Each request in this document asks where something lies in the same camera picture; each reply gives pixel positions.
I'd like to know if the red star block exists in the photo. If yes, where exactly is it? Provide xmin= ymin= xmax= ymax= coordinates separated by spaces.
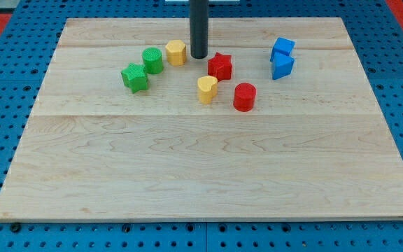
xmin=207 ymin=52 xmax=232 ymax=81

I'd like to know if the yellow hexagon block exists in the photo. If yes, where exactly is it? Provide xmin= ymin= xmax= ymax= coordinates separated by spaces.
xmin=165 ymin=40 xmax=187 ymax=67

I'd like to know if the green star block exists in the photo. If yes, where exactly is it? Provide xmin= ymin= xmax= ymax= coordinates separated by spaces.
xmin=121 ymin=63 xmax=148 ymax=93

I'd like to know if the yellow heart block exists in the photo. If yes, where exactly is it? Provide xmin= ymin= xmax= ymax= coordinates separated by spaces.
xmin=197 ymin=76 xmax=218 ymax=104

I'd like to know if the red cylinder block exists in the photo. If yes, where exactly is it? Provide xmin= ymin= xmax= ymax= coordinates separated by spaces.
xmin=233 ymin=83 xmax=257 ymax=112

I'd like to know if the wooden board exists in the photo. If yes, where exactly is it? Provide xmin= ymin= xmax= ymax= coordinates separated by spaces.
xmin=0 ymin=17 xmax=403 ymax=223

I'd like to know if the green cylinder block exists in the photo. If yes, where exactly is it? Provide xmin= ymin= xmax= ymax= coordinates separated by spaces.
xmin=142 ymin=47 xmax=164 ymax=74

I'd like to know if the blue triangle block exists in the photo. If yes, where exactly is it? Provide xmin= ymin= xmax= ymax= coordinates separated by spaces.
xmin=271 ymin=52 xmax=295 ymax=80

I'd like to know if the blue cube block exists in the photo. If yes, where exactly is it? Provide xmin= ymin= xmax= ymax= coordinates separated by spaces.
xmin=269 ymin=37 xmax=295 ymax=62

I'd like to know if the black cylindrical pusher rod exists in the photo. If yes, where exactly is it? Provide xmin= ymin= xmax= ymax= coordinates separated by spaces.
xmin=189 ymin=0 xmax=208 ymax=59

